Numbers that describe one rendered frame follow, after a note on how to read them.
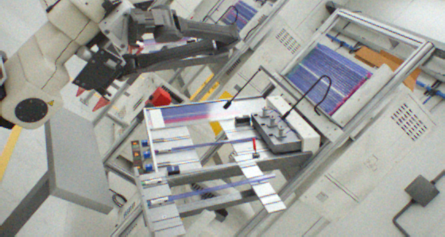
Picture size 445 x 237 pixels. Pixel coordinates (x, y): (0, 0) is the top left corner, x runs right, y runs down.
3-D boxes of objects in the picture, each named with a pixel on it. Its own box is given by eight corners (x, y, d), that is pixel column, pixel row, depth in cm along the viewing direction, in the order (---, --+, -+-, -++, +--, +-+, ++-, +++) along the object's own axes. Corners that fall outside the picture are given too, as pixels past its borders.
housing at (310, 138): (301, 165, 187) (303, 138, 181) (265, 118, 230) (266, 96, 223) (317, 162, 189) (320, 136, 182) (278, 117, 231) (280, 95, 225)
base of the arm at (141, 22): (119, 1, 124) (133, 18, 116) (145, 1, 128) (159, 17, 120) (118, 27, 129) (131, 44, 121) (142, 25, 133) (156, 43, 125)
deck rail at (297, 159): (157, 189, 170) (156, 176, 167) (156, 186, 172) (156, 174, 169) (311, 164, 185) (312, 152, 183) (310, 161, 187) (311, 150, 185)
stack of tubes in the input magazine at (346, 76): (329, 115, 181) (372, 71, 176) (285, 76, 225) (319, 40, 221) (345, 130, 187) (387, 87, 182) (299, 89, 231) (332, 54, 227)
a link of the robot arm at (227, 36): (242, 19, 160) (249, 42, 159) (218, 33, 169) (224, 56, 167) (157, 2, 126) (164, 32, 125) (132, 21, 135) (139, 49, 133)
